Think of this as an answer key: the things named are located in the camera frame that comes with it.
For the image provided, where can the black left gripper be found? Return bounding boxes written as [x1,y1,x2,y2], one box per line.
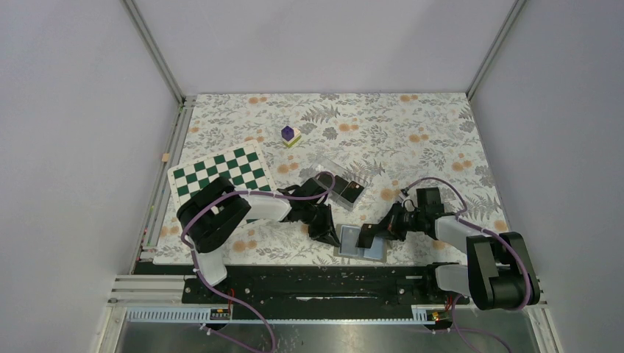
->
[300,204,340,248]

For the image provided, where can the grey card holder wallet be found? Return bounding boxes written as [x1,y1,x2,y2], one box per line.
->
[333,224,391,264]

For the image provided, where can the green white chessboard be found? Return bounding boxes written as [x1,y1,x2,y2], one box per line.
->
[167,140,277,225]

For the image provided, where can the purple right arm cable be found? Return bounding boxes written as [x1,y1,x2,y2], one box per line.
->
[400,177,533,353]

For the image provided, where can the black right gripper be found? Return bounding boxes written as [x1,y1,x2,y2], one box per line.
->
[369,201,425,242]

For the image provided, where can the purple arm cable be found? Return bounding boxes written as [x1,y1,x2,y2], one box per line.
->
[400,177,533,353]
[180,171,337,353]

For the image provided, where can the grey slotted cable duct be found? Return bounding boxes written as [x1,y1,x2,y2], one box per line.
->
[127,305,442,325]

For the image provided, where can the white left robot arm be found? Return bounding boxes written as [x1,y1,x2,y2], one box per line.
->
[177,171,341,302]

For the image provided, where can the clear acrylic card tray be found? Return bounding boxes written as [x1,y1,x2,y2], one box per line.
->
[311,154,369,211]

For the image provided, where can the floral table cloth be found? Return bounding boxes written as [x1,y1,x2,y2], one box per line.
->
[154,92,521,268]

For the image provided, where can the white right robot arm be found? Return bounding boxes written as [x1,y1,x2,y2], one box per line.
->
[357,188,541,310]

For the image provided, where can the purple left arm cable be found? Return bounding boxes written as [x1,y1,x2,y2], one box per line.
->
[180,171,337,353]

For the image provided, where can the purple yellow cube stack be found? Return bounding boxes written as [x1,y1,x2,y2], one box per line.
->
[280,126,301,148]

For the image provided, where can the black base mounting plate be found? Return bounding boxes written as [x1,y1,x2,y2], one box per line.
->
[182,265,456,315]

